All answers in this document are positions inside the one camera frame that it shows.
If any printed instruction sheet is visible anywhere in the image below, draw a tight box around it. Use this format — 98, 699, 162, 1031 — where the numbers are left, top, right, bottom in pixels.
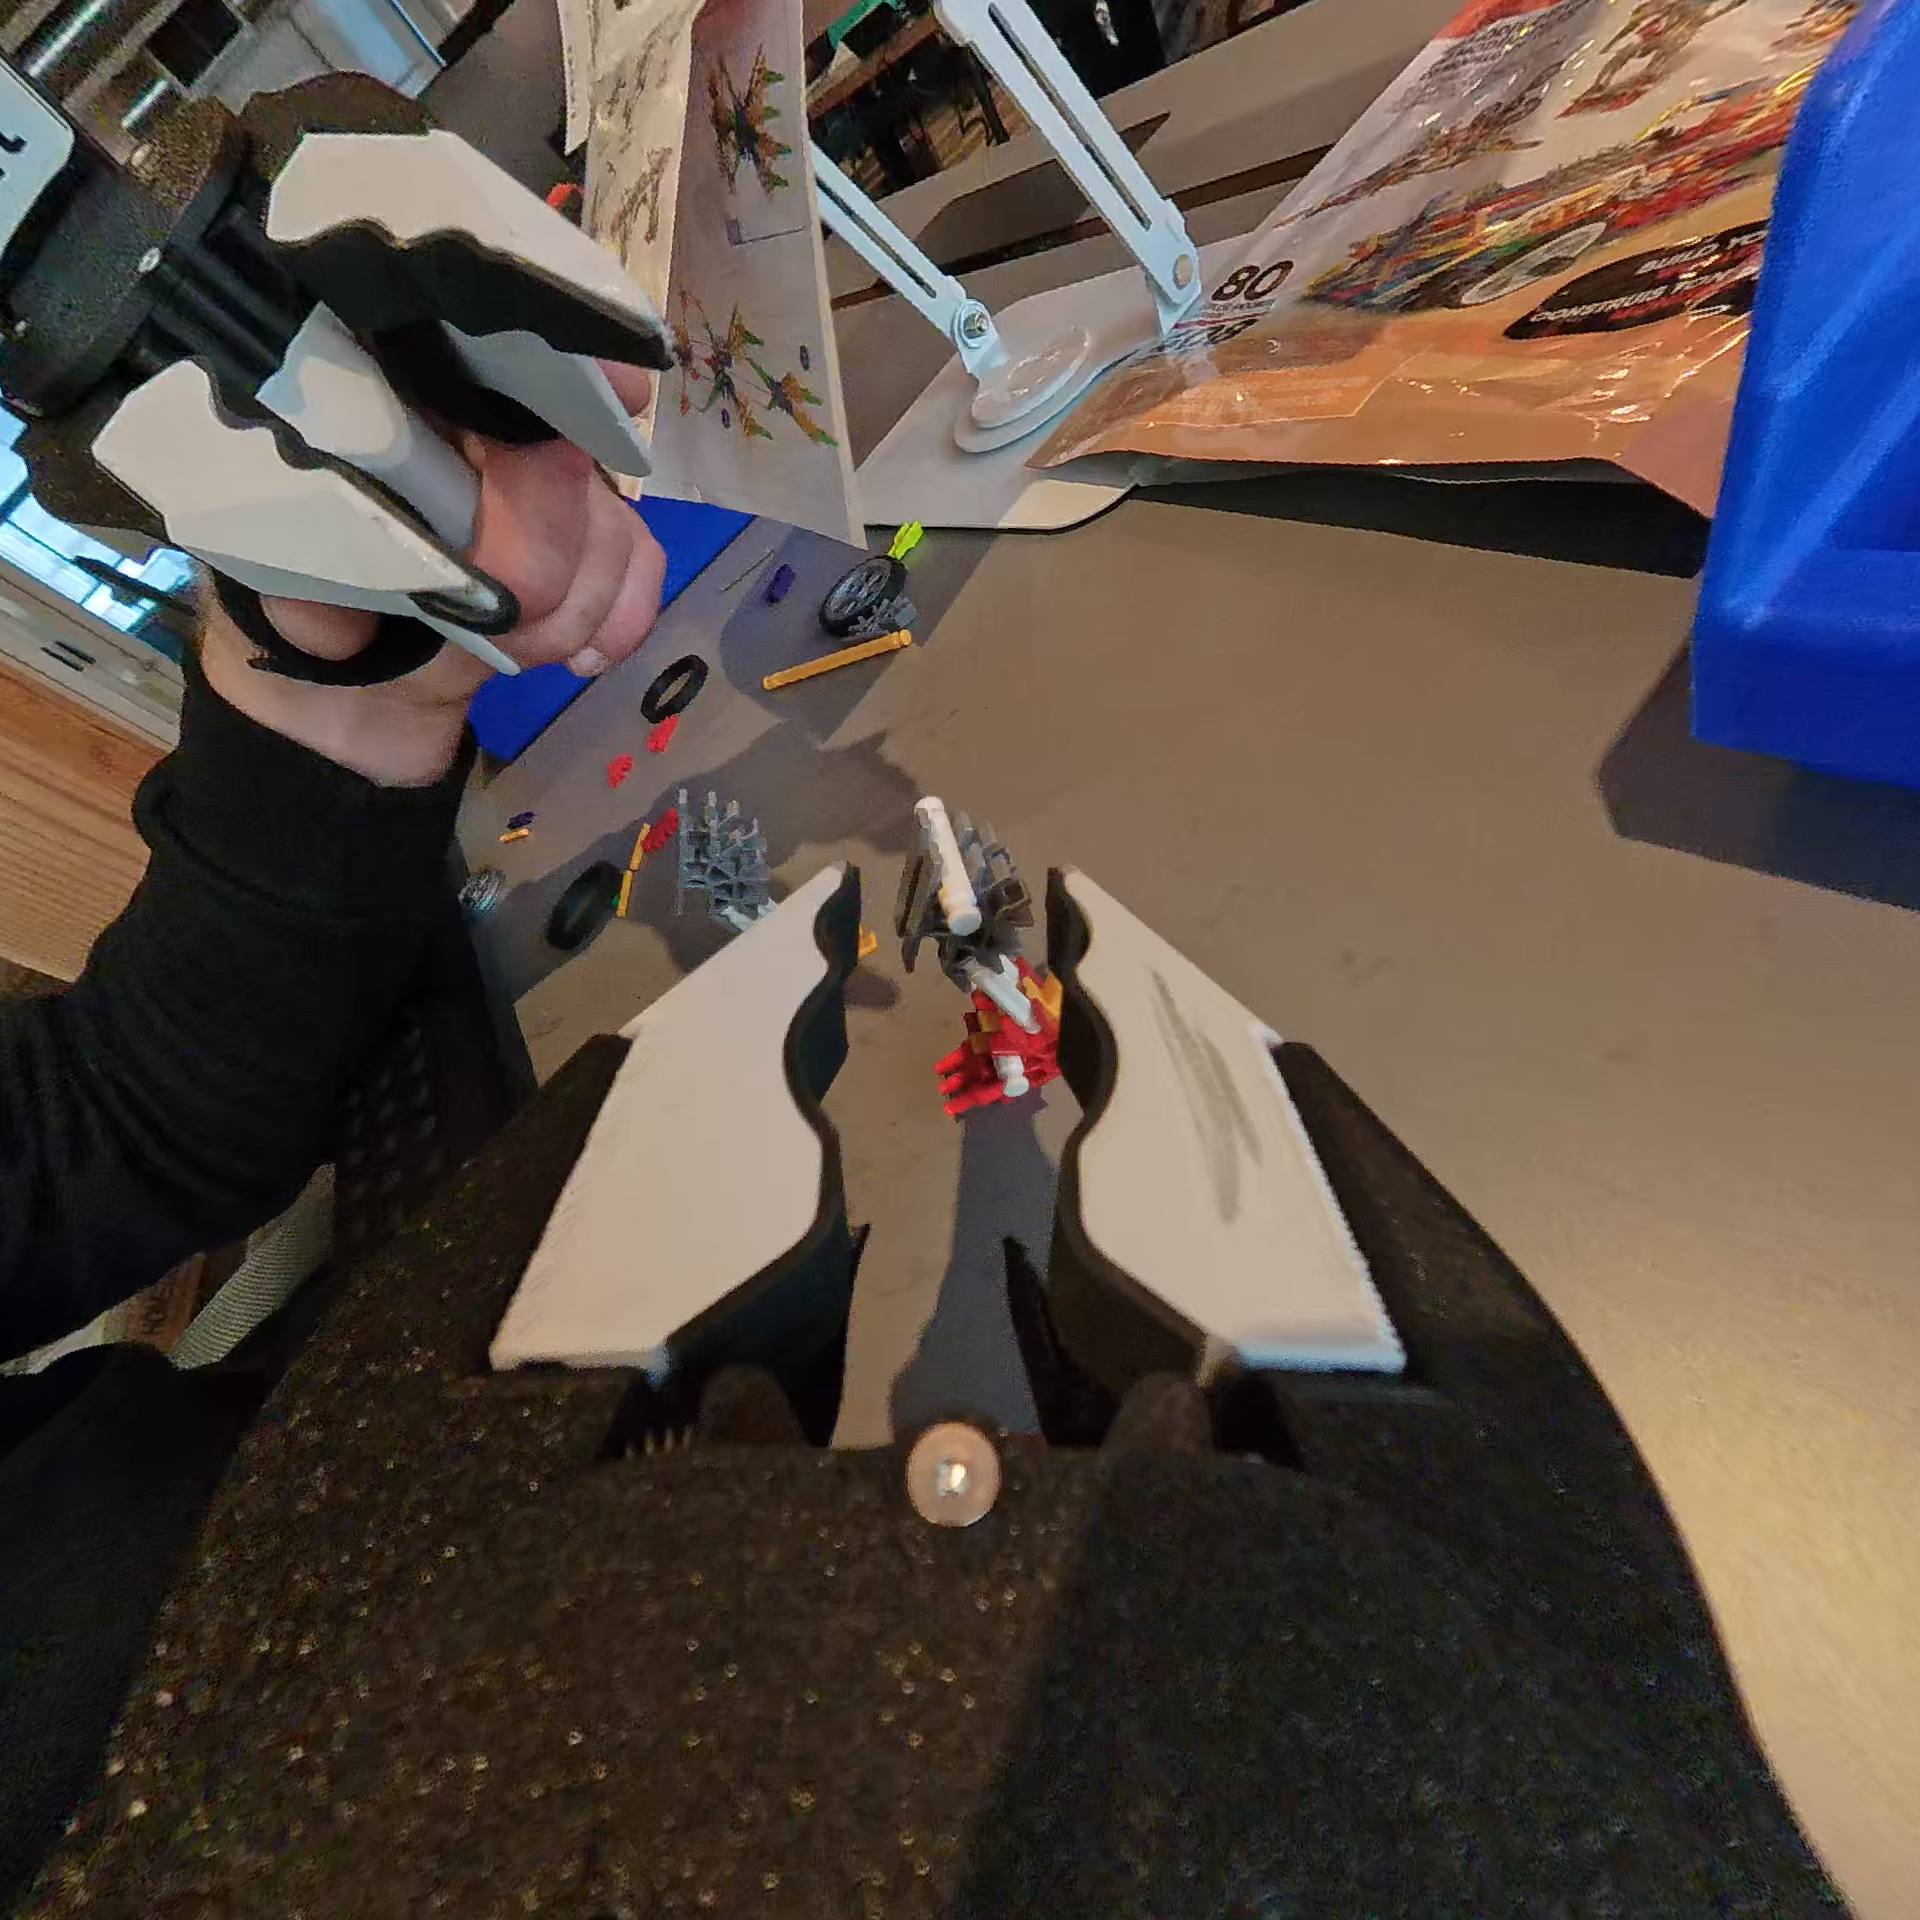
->
555, 0, 842, 518

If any wooden board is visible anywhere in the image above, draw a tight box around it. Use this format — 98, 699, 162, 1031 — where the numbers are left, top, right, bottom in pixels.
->
0, 661, 188, 982

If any dark clothing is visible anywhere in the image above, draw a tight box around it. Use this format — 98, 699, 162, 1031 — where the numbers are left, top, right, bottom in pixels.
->
0, 1343, 226, 1878

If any grey red yellow toy assembly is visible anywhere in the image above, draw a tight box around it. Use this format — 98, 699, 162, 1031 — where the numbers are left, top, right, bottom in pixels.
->
671, 790, 781, 930
895, 792, 1070, 1124

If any blue plastic bin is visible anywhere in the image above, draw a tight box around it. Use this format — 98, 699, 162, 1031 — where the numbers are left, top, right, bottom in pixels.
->
1691, 0, 1920, 790

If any white toy rod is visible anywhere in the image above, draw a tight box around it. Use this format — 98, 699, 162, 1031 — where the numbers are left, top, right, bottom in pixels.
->
915, 792, 983, 930

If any toy parts bag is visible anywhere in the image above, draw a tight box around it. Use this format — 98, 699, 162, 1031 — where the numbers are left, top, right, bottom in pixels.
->
1027, 0, 1854, 518

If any grey webbing strap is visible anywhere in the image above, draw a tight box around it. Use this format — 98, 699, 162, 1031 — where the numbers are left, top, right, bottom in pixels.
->
165, 1168, 340, 1369

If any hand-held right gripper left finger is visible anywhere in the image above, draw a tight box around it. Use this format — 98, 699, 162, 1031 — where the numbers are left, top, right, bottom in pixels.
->
492, 859, 868, 1382

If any person's left hand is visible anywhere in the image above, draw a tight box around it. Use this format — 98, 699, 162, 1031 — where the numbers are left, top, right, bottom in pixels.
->
197, 360, 671, 790

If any blue plastic container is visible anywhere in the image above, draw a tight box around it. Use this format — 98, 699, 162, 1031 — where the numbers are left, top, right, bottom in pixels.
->
468, 496, 757, 761

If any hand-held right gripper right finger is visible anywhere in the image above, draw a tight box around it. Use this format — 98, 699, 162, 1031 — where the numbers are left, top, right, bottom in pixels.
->
1045, 867, 1410, 1388

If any instruction sheet on white stand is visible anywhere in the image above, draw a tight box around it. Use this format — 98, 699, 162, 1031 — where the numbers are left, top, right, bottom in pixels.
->
579, 0, 1247, 547

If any toy wheel with grey hub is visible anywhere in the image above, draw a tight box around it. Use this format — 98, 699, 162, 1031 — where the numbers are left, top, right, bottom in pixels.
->
822, 554, 921, 636

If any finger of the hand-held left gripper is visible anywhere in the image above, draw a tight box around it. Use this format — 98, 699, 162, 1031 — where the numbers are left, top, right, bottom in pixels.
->
89, 356, 522, 635
261, 125, 680, 371

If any person's left forearm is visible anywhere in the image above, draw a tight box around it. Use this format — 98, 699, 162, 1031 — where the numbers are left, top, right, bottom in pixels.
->
0, 661, 488, 1369

